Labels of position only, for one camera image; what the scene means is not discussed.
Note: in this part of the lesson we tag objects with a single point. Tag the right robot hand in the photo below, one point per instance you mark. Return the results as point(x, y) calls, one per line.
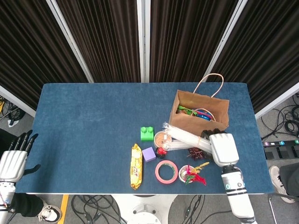
point(224, 149)

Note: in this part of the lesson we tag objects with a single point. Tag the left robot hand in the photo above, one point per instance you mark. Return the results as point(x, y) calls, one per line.
point(11, 165)

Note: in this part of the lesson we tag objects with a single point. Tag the purple grape bunch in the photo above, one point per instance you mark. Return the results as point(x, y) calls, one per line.
point(197, 152)

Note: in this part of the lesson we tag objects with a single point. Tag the clear pack of straws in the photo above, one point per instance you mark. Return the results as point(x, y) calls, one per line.
point(187, 138)

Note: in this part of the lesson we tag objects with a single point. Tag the green snack bag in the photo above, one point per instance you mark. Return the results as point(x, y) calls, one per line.
point(184, 109)

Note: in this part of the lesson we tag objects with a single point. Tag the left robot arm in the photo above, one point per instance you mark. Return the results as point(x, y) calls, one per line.
point(5, 191)

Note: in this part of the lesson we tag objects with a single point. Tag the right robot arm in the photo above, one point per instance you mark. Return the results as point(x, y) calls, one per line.
point(236, 193)

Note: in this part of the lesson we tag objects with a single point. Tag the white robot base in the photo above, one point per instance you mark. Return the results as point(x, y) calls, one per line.
point(144, 210)

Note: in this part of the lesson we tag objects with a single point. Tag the brown paper bag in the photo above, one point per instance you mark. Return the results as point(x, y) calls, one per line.
point(187, 121)

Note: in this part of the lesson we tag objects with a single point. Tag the colourful feather shuttlecock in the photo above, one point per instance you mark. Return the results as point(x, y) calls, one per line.
point(199, 179)

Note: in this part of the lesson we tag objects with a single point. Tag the black trouser leg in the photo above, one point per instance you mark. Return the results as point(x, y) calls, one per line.
point(28, 205)
point(290, 177)

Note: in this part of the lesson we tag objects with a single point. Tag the white paper cup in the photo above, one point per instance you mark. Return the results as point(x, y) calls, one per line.
point(181, 176)

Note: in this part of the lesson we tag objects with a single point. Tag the black foot pedal unit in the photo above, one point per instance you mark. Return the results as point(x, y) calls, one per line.
point(282, 152)

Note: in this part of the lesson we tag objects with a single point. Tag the white sneaker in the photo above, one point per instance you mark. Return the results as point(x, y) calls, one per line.
point(50, 214)
point(279, 182)

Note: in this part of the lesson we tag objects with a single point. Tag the small red black toy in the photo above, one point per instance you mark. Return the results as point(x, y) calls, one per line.
point(160, 152)

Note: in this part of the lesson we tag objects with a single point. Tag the red tape roll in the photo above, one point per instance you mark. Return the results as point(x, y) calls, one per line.
point(158, 176)

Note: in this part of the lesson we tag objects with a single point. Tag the purple cube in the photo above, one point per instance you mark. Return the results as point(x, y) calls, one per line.
point(148, 155)

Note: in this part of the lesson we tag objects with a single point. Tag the green toy building block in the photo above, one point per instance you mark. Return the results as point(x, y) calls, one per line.
point(147, 136)

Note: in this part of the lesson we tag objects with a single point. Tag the gold foil cookie package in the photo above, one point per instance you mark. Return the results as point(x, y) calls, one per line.
point(136, 168)

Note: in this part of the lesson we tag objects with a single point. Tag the blue tablecloth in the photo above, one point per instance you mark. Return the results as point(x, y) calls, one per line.
point(93, 128)

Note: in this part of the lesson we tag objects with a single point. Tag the dark pleated curtain panel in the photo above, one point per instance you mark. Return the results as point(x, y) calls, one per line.
point(182, 35)
point(268, 35)
point(105, 35)
point(23, 46)

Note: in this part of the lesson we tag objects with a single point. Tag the white partition frame post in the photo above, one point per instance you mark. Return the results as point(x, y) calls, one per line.
point(68, 35)
point(280, 100)
point(16, 100)
point(143, 35)
point(227, 35)

